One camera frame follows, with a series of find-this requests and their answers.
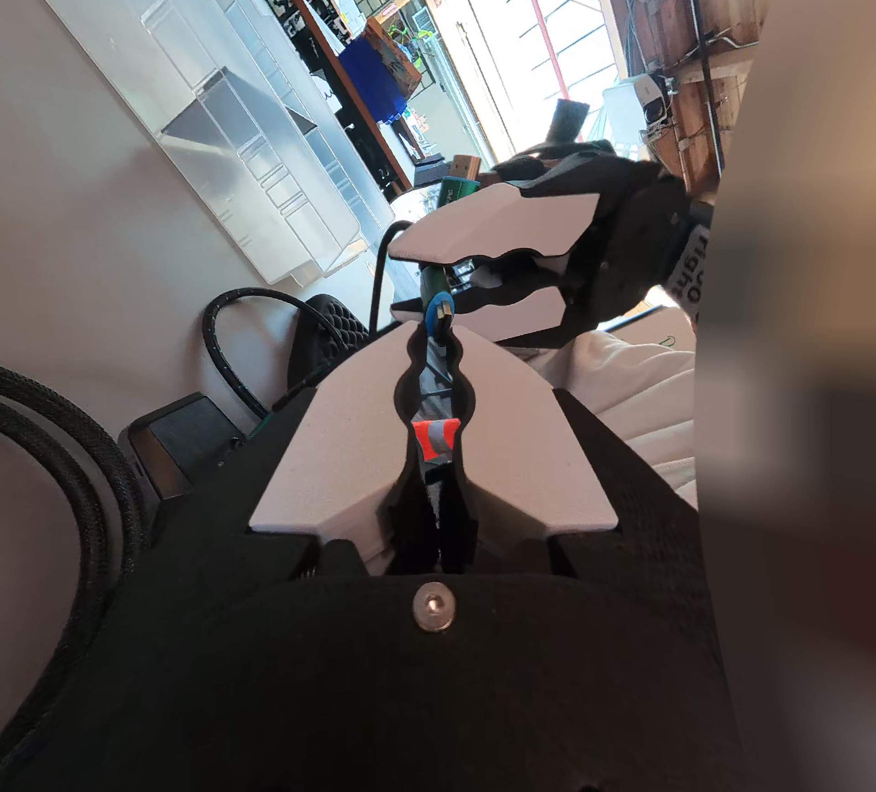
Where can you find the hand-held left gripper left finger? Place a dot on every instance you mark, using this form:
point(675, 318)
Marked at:
point(335, 456)

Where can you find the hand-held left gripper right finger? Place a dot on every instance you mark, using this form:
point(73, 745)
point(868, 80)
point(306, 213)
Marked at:
point(527, 450)

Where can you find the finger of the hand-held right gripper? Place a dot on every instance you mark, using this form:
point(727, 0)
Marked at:
point(493, 224)
point(527, 320)

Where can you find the black HDMI switch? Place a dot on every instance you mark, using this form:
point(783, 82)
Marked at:
point(178, 443)

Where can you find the clear plastic bin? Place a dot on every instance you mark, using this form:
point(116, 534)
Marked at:
point(102, 5)
point(342, 183)

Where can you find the person's white hoodie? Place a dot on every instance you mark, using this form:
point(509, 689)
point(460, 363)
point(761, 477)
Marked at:
point(629, 395)

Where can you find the black bumpy wrist rest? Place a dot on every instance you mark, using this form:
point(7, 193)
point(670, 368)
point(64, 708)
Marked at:
point(328, 333)

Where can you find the blue storage bin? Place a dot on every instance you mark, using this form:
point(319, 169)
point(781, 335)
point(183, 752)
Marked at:
point(369, 77)

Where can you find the black bin divider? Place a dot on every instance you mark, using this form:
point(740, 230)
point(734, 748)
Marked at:
point(304, 125)
point(198, 111)

